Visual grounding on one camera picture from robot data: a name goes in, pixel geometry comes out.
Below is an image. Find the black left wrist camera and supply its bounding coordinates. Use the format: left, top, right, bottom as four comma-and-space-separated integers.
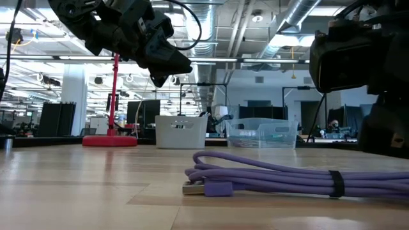
137, 8, 175, 38

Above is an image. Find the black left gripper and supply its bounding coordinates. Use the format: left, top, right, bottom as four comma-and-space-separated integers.
92, 0, 194, 89

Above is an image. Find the thin black hanging cable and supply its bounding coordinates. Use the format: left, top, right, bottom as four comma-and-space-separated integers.
0, 0, 24, 103

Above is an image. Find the ribbed silver ventilation duct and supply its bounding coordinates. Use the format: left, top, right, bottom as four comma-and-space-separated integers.
188, 3, 219, 108

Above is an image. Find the long ceiling light strip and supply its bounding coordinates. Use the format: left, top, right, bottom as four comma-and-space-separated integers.
188, 57, 309, 64

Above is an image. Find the smooth silver ventilation duct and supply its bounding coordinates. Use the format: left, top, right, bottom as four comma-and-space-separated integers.
255, 0, 322, 61

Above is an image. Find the purple USB cable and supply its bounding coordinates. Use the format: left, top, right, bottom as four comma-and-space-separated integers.
182, 150, 409, 199

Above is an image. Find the dark screen panel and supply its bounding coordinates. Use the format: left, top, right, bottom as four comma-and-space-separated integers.
238, 105, 288, 121

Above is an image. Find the black ceiling device yellow cable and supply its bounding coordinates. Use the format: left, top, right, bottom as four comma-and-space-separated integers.
5, 27, 24, 45

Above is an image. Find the black partition panel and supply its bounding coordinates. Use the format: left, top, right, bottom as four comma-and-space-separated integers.
37, 102, 77, 137

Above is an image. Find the person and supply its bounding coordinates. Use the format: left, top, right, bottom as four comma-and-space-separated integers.
328, 119, 341, 134

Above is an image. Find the white plastic bin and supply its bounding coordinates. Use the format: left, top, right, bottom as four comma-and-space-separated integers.
155, 115, 209, 150

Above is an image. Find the clear plastic bin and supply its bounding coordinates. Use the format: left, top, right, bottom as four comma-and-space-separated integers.
225, 117, 298, 150

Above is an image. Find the red desk lamp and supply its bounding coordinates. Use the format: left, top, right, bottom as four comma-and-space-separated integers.
82, 52, 138, 148

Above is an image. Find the white round column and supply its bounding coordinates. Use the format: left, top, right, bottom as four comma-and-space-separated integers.
61, 63, 88, 137

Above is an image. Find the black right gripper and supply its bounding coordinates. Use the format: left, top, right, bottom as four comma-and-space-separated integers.
309, 0, 409, 158

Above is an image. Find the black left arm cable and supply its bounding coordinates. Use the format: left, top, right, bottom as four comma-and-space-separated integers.
159, 0, 203, 51

